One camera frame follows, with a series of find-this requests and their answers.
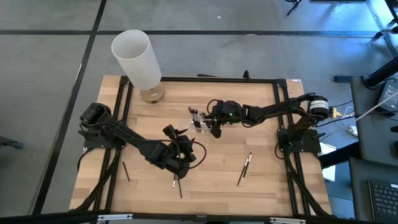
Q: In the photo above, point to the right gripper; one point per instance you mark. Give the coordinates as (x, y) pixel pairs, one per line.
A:
(228, 113)

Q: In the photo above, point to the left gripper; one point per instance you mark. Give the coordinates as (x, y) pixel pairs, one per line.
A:
(177, 158)

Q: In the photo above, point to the black tapered blush brush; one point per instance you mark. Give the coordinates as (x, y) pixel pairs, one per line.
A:
(203, 117)

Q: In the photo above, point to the black fan makeup brush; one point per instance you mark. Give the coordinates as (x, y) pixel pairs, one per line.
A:
(192, 117)

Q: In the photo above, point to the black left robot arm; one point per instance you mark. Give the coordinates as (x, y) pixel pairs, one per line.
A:
(130, 137)

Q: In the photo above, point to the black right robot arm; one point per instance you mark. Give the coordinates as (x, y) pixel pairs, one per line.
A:
(280, 109)

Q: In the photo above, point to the clear acrylic brush organizer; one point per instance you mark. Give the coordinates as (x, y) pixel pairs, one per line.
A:
(186, 127)

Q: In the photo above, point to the white shade wooden base lamp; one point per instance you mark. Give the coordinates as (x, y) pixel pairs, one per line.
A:
(136, 59)

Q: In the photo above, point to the yellow plug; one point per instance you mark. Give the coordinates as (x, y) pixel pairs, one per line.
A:
(335, 112)

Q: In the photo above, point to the white paper sheet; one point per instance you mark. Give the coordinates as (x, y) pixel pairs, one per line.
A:
(329, 174)

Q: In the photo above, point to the black chair leg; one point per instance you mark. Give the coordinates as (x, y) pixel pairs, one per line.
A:
(293, 7)

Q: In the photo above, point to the black crossbar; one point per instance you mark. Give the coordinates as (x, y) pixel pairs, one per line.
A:
(46, 217)

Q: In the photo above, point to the dark grey desk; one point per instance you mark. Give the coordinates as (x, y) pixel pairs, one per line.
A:
(359, 186)

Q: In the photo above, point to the dark chair base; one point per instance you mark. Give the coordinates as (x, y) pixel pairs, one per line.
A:
(11, 143)

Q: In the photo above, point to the black stand leg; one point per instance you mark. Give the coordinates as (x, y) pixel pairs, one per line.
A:
(382, 73)

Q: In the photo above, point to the grey flat device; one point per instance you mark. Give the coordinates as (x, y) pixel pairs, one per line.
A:
(390, 96)

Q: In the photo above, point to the dark laptop keyboard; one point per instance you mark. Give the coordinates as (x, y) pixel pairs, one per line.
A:
(384, 199)

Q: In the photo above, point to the black aluminium table frame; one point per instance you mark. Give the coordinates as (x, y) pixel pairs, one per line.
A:
(186, 80)

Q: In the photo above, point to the small black mount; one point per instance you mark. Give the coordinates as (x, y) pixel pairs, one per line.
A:
(246, 74)

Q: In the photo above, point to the silver metal bracket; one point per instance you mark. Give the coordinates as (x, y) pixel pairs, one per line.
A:
(287, 220)

